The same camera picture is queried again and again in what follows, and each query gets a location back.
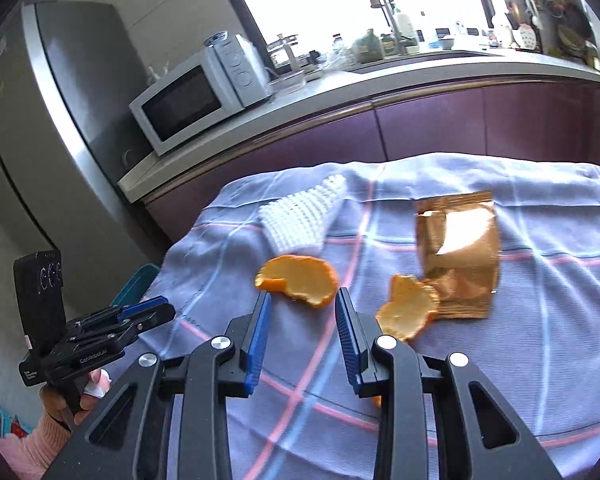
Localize grey refrigerator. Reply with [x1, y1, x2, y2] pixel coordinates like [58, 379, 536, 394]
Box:
[0, 1, 168, 313]

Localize blue white bowl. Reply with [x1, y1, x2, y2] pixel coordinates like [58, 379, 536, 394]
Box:
[204, 30, 228, 48]

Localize purple kitchen cabinets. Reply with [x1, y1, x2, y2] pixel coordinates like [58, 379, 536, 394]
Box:
[146, 80, 600, 242]

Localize clear plastic container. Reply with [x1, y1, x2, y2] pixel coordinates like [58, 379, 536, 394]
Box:
[271, 70, 306, 96]

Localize checked purple table cloth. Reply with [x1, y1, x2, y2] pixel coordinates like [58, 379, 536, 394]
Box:
[108, 154, 600, 479]

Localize small orange peel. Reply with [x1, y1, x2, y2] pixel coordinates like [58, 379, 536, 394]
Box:
[375, 274, 439, 342]

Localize gold snack bag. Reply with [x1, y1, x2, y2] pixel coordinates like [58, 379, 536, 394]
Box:
[415, 191, 501, 320]

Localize white soap bottle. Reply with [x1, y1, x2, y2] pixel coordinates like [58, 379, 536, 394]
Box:
[393, 8, 418, 48]

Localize pink sleeve left forearm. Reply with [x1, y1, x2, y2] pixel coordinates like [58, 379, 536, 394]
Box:
[0, 414, 71, 479]

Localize left hand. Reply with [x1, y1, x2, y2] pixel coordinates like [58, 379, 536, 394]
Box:
[40, 368, 111, 430]

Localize large orange peel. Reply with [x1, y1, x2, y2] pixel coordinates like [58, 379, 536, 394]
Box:
[254, 255, 339, 309]

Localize kitchen faucet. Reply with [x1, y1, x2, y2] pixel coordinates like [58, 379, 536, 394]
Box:
[360, 0, 406, 57]

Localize white microwave oven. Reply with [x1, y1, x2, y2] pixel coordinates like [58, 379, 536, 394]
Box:
[130, 33, 272, 155]

